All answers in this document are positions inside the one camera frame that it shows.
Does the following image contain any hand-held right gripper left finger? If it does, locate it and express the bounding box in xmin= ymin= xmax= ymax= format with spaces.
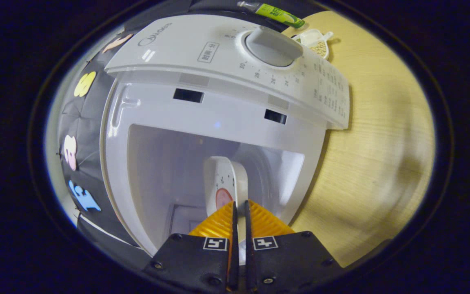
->
xmin=143 ymin=201 xmax=239 ymax=292

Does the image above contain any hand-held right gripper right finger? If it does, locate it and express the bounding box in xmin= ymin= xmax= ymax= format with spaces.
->
xmin=243 ymin=200 xmax=344 ymax=292

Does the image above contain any pink round food slice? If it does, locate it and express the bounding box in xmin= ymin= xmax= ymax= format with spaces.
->
xmin=215 ymin=188 xmax=234 ymax=211

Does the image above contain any white square plate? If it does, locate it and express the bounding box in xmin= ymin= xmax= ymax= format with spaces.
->
xmin=203 ymin=156 xmax=250 ymax=266

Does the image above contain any white microwave oven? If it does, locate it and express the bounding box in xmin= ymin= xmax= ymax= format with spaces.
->
xmin=78 ymin=14 xmax=350 ymax=272

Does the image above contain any white divided snack dish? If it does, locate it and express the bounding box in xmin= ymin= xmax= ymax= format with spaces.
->
xmin=292 ymin=29 xmax=334 ymax=60

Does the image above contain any green label drink bottle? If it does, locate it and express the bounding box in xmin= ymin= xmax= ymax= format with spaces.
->
xmin=237 ymin=1 xmax=306 ymax=29

